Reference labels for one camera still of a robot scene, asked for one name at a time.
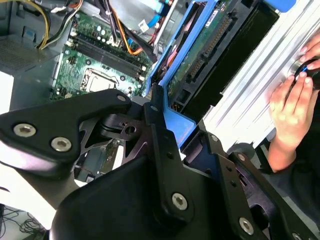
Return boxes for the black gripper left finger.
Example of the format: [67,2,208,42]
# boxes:
[0,83,196,227]

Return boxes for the round black tool blue ring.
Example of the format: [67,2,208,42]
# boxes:
[287,58,320,91]

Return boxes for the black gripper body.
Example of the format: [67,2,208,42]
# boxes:
[49,154,241,240]

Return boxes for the hard disk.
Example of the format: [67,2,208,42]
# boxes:
[146,0,297,148]

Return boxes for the person's right hand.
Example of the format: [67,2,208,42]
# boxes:
[298,32,320,71]

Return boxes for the person's left hand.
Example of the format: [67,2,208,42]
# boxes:
[269,74,315,151]

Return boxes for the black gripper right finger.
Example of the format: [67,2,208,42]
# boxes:
[194,122,320,240]

